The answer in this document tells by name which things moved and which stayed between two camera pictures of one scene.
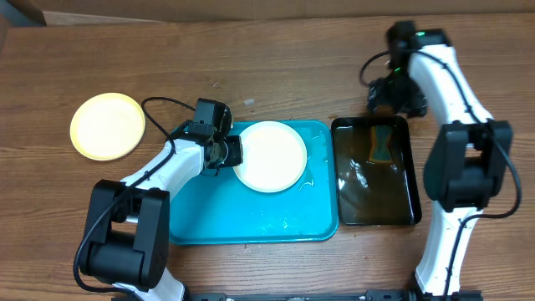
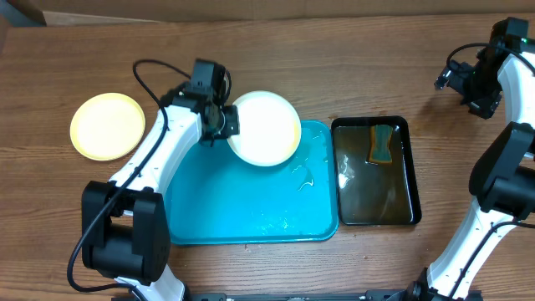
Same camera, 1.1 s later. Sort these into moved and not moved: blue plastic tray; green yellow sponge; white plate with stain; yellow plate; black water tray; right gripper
Moved: white plate with stain; right gripper
Not moved: blue plastic tray; green yellow sponge; yellow plate; black water tray
